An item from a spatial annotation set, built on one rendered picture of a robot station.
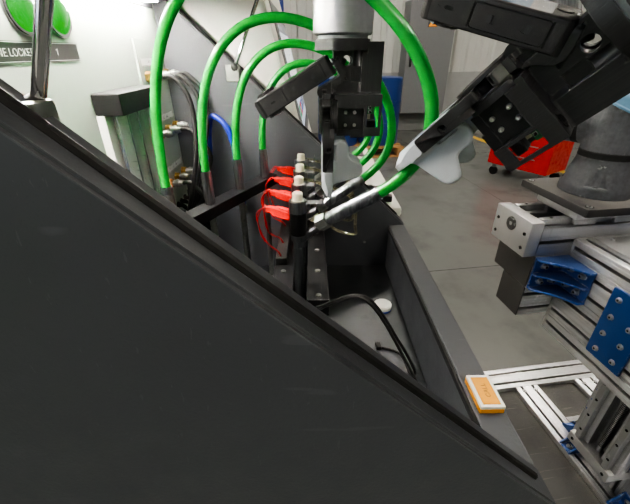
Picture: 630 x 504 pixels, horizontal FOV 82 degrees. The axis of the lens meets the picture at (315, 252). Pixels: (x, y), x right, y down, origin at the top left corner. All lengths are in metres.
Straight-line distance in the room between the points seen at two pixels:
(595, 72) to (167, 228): 0.31
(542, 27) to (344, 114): 0.26
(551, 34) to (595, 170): 0.73
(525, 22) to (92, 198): 0.31
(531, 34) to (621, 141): 0.72
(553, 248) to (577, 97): 0.71
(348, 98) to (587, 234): 0.74
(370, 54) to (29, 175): 0.40
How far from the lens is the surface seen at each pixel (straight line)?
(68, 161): 0.24
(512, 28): 0.35
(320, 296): 0.61
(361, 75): 0.52
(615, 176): 1.06
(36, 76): 0.26
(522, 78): 0.34
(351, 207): 0.45
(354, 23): 0.50
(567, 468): 1.52
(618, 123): 1.04
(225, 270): 0.23
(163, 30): 0.54
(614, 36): 0.33
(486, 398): 0.53
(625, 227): 1.15
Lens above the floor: 1.34
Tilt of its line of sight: 29 degrees down
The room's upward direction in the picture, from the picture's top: straight up
